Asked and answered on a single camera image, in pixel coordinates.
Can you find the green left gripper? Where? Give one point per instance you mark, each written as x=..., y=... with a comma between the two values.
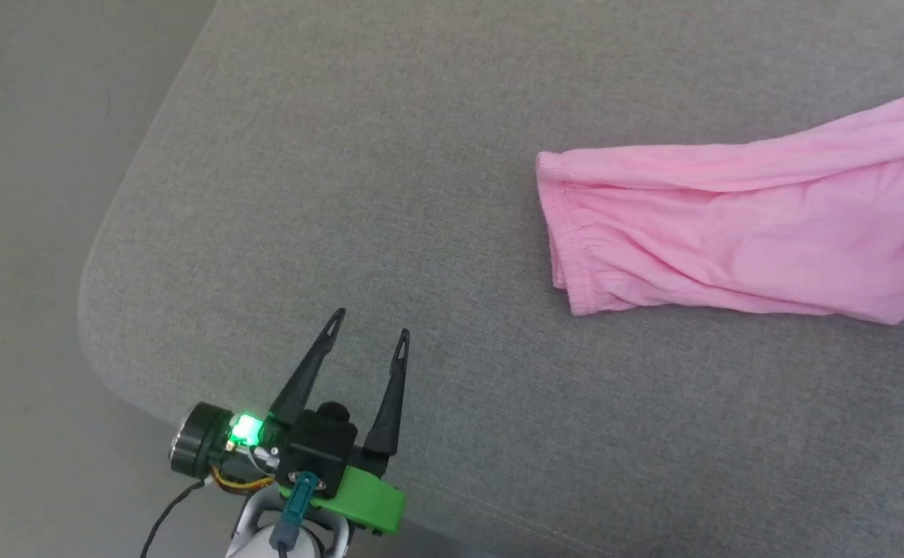
x=366, y=504

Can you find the pink garment with white label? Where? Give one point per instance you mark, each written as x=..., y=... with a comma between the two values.
x=746, y=232

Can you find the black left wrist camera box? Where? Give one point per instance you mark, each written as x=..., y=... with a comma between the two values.
x=320, y=446

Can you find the grey fabric sofa cushion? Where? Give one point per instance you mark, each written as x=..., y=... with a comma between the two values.
x=421, y=194

